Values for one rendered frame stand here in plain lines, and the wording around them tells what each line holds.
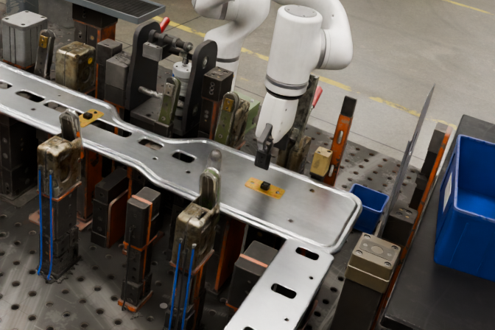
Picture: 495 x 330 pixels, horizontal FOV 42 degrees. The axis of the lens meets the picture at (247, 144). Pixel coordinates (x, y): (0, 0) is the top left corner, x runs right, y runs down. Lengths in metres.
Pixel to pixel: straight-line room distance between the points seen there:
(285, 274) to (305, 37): 0.43
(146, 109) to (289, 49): 0.61
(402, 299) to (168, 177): 0.54
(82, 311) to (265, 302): 0.51
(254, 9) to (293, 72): 0.74
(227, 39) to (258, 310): 1.05
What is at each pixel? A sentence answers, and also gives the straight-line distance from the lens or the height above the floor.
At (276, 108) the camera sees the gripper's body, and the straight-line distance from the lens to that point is 1.24.
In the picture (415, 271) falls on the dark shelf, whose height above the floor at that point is 1.03.
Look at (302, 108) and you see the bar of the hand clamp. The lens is 1.45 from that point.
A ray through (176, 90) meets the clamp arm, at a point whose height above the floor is 1.08.
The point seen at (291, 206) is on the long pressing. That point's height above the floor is 1.00.
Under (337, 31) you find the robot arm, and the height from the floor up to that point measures 1.37.
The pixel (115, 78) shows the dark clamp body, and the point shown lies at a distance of 1.68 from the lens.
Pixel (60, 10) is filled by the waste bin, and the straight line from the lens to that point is 4.60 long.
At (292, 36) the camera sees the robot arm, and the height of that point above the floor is 1.37.
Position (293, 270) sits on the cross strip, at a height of 1.00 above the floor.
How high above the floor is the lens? 1.78
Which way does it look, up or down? 31 degrees down
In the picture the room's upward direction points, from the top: 10 degrees clockwise
